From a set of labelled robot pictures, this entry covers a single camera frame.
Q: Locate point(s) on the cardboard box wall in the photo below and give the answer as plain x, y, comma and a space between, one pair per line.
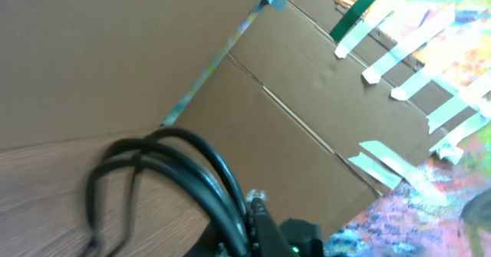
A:
78, 74

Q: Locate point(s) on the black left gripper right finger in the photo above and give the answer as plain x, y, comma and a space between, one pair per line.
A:
265, 236

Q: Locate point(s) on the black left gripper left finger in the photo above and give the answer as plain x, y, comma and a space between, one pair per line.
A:
211, 243

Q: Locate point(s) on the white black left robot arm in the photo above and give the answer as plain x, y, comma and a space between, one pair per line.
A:
293, 237

